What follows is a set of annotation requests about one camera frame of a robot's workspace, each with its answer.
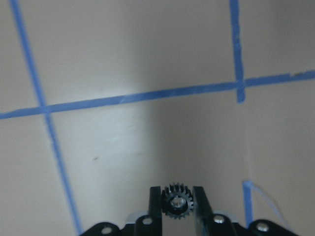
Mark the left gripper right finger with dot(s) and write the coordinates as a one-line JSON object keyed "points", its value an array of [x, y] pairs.
{"points": [[202, 212]]}

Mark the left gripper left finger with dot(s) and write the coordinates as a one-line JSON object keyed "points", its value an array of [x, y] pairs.
{"points": [[155, 211]]}

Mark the small black bearing gear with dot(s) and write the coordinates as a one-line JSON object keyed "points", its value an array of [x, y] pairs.
{"points": [[177, 201]]}

